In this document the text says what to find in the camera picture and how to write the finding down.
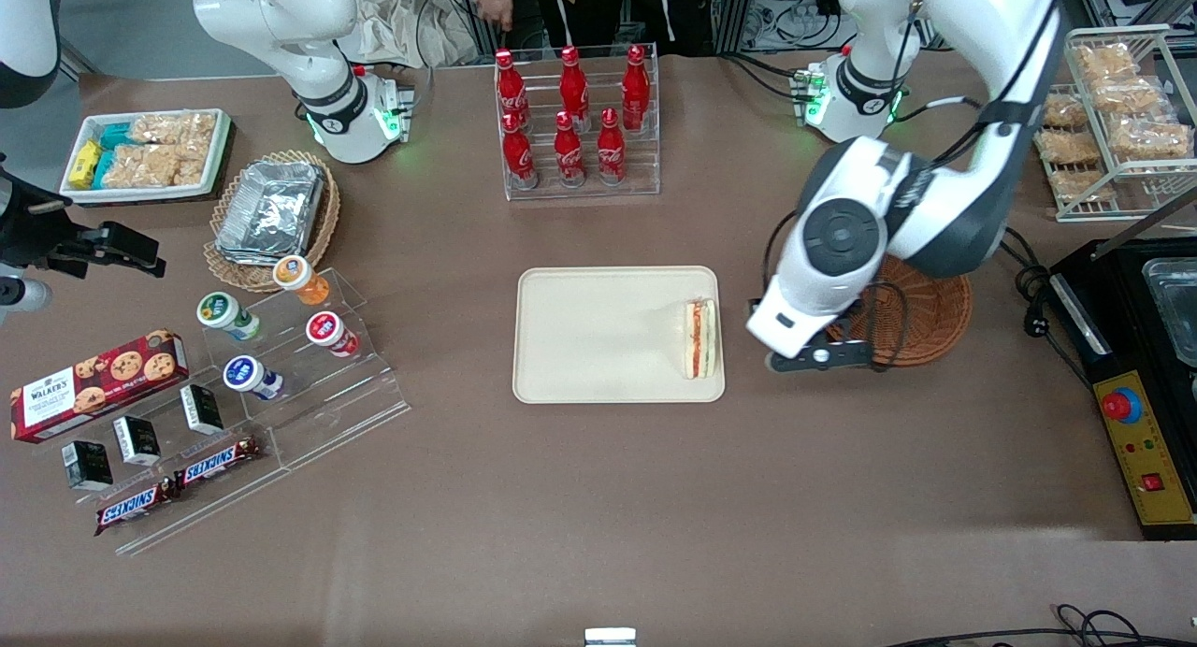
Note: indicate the Snickers chocolate bar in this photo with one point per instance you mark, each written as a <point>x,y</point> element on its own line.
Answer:
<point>217,462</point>
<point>136,507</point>

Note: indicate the red Coca-Cola bottle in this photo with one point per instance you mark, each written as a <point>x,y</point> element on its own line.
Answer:
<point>611,151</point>
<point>569,156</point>
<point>519,156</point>
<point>573,91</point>
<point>636,91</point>
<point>510,91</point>

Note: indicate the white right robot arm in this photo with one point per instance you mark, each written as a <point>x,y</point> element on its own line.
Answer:
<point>281,21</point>

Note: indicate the person in dark clothes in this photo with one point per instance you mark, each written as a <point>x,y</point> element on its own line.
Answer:
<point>598,11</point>

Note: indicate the bystander bare hand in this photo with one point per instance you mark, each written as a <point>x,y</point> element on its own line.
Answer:
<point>494,11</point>

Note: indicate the black appliance yellow panel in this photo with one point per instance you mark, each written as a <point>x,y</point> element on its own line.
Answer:
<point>1122,301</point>

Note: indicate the white crumpled cloth bag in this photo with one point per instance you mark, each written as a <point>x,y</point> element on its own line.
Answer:
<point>402,25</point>

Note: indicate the aluminium frame post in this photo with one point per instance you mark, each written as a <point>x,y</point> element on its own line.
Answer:
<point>734,11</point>

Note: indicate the silver metal bracket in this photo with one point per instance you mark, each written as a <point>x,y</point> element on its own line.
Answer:
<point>610,638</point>

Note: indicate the clear bag of crackers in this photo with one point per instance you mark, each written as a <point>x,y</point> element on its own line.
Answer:
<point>1082,186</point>
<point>1130,95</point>
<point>1105,63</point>
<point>1066,148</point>
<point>173,131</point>
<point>1150,140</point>
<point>1066,111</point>
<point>159,165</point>

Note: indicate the red Walkers cookie box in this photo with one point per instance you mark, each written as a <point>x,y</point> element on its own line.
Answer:
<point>93,385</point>

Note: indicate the orange lid gum jar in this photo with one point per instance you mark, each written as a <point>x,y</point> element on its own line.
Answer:
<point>293,273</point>

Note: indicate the grey round wrist fitting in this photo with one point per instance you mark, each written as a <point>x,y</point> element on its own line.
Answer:
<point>23,294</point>

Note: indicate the small black white box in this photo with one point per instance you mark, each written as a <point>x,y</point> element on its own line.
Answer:
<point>202,409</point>
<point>137,439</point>
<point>87,465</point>

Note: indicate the clear acrylic bottle rack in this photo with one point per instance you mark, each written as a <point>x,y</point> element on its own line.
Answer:
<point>645,165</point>

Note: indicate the green lid gum jar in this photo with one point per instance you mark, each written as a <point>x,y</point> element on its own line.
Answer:
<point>220,310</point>

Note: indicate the brown round wicker basket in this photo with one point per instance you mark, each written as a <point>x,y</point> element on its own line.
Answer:
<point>926,322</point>

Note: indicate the cream rectangular tray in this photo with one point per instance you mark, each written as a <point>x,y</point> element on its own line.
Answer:
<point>598,338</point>

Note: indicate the light wicker oval basket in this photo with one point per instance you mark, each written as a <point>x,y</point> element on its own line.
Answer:
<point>224,268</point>

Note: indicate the red lid gum jar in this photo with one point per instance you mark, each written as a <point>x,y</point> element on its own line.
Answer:
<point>324,329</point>

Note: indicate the white rectangular snack tray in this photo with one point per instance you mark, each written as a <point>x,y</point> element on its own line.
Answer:
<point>220,156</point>

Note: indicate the yellow snack box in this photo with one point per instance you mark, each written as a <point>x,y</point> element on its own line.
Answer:
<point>86,165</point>

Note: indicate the red emergency stop button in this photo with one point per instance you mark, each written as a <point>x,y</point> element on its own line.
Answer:
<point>1122,405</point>

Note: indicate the purple lid gum jar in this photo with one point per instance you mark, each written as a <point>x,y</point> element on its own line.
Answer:
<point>245,374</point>

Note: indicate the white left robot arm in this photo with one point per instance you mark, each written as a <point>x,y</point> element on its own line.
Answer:
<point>935,208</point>

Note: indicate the triangle sandwich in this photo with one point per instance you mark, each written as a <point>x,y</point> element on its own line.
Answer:
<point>701,338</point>

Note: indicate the silver foil packets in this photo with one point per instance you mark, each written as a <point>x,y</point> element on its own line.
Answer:
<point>271,208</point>

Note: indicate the clear rectangular pan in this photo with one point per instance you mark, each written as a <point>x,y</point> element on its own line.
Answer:
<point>1174,301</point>

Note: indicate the clear acrylic stepped stand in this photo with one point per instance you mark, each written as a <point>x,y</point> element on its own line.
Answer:
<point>318,413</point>

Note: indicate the teal snack package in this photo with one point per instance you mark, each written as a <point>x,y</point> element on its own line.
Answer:
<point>103,170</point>
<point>115,136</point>

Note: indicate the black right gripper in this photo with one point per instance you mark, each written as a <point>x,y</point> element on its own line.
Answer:
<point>36,228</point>

